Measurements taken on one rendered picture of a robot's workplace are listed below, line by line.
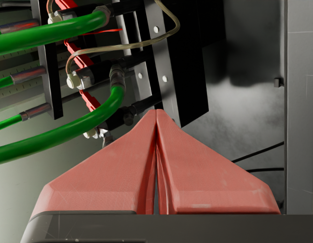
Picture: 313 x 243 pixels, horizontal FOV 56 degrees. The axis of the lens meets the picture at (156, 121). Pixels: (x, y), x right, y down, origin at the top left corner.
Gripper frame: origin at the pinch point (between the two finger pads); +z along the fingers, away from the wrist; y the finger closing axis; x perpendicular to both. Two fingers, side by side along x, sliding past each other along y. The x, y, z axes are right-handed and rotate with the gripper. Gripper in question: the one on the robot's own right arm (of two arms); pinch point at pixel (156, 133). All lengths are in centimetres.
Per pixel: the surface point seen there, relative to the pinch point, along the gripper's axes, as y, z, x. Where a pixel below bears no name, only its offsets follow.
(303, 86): -17.8, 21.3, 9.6
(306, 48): -17.1, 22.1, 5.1
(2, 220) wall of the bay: 35, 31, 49
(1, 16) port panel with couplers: 31, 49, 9
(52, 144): 8.5, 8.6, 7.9
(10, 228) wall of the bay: 34, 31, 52
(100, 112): 5.1, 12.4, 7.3
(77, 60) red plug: 11.6, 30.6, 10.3
